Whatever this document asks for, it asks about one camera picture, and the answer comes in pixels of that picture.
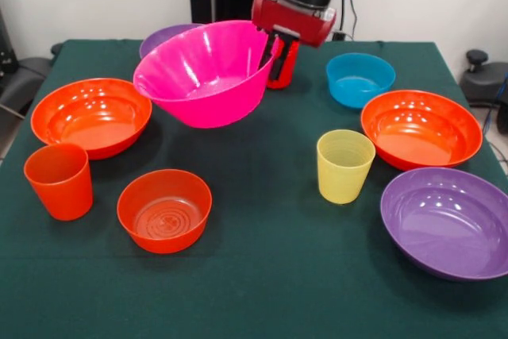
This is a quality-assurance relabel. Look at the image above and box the small orange bowl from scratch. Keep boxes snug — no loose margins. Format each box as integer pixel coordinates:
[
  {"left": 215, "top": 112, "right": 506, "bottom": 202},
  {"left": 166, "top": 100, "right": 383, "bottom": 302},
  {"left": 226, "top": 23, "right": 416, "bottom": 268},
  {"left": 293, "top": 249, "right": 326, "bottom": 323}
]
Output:
[{"left": 116, "top": 168, "right": 214, "bottom": 255}]

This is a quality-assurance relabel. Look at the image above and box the black pedestal leg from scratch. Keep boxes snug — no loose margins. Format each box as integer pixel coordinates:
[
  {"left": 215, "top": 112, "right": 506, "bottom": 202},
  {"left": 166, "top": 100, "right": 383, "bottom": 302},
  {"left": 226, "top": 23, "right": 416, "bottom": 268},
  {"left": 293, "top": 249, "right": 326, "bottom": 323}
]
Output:
[
  {"left": 15, "top": 42, "right": 64, "bottom": 92},
  {"left": 460, "top": 49, "right": 508, "bottom": 104}
]

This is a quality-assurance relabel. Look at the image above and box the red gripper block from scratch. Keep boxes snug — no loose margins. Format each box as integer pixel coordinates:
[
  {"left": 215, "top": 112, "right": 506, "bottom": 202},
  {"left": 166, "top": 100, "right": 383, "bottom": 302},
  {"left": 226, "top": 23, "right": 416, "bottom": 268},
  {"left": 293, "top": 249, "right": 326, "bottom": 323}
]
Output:
[{"left": 251, "top": 0, "right": 337, "bottom": 80}]

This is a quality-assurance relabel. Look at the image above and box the large orange bowl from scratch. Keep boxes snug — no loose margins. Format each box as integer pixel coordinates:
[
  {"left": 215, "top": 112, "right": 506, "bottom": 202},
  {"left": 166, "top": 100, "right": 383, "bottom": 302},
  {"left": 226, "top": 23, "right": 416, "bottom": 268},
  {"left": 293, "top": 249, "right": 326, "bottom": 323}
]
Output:
[
  {"left": 360, "top": 90, "right": 484, "bottom": 172},
  {"left": 30, "top": 77, "right": 153, "bottom": 161}
]

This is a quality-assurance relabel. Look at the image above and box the purple bowl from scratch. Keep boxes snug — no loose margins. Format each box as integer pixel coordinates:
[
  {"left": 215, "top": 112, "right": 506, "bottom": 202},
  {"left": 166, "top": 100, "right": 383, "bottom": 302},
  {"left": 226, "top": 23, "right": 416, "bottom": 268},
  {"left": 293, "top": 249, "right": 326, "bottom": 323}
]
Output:
[
  {"left": 138, "top": 23, "right": 206, "bottom": 60},
  {"left": 379, "top": 167, "right": 508, "bottom": 283}
]

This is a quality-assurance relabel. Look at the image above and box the blue bowl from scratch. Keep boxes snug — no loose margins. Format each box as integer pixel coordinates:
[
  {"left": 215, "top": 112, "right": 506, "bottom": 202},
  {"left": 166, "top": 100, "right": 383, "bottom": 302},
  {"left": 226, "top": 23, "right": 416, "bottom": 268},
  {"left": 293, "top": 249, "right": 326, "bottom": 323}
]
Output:
[{"left": 325, "top": 52, "right": 397, "bottom": 110}]

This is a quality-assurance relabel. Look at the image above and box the black side stand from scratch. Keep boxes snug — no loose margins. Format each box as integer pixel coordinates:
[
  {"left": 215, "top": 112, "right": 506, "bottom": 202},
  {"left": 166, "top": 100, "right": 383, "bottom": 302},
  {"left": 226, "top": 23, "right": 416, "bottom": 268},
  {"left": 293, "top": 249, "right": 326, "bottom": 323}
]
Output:
[{"left": 0, "top": 9, "right": 44, "bottom": 117}]

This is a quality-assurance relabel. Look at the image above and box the orange cup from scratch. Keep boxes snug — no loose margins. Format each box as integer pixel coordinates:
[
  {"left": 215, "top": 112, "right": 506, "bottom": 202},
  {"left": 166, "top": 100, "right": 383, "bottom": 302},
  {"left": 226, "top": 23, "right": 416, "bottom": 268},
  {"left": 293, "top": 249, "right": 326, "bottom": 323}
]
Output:
[{"left": 23, "top": 143, "right": 94, "bottom": 222}]

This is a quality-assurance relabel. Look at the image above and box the large pink bowl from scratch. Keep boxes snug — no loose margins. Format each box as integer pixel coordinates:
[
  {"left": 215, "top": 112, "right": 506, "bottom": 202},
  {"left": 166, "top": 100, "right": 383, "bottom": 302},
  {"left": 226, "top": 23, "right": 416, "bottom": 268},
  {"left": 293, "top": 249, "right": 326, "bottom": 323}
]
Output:
[{"left": 133, "top": 19, "right": 275, "bottom": 129}]

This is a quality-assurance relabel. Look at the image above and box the dark green tablecloth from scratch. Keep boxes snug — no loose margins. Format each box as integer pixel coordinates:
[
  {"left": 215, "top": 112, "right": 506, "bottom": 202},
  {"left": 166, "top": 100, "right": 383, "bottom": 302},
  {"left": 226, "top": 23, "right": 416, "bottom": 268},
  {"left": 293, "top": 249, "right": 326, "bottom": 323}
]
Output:
[{"left": 0, "top": 39, "right": 508, "bottom": 339}]

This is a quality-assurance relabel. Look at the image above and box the red cup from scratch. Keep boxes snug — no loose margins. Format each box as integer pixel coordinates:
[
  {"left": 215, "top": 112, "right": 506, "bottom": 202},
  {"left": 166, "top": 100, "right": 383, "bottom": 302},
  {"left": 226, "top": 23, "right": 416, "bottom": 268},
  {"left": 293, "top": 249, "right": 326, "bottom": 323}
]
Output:
[{"left": 266, "top": 39, "right": 299, "bottom": 90}]

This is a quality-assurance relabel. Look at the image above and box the yellow cup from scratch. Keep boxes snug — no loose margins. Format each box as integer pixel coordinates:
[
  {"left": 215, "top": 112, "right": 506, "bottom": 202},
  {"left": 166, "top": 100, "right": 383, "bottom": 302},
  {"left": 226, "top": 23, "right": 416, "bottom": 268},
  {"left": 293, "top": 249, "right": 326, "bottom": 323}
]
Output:
[{"left": 316, "top": 129, "right": 377, "bottom": 206}]

